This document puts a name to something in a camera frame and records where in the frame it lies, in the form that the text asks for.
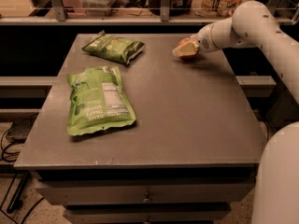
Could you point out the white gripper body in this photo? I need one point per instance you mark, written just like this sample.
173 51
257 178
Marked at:
204 42

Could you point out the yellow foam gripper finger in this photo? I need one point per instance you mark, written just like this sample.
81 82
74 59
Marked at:
175 51

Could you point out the red apple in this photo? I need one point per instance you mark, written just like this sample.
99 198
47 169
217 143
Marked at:
188 49

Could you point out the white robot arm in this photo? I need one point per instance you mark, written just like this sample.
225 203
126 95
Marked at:
276 194

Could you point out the small green chip bag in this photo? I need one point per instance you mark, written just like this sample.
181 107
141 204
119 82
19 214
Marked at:
114 48

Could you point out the clear plastic container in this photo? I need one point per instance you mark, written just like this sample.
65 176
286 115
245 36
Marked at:
97 7

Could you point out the large green snack bag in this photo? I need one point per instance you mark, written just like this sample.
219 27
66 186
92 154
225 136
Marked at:
97 101

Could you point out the grey drawer cabinet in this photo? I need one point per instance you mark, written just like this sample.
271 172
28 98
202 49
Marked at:
120 201

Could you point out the metal drawer knob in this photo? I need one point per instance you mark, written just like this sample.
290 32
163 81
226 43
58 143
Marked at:
147 198

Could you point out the metal shelf rail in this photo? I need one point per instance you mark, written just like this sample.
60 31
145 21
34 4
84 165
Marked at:
124 12

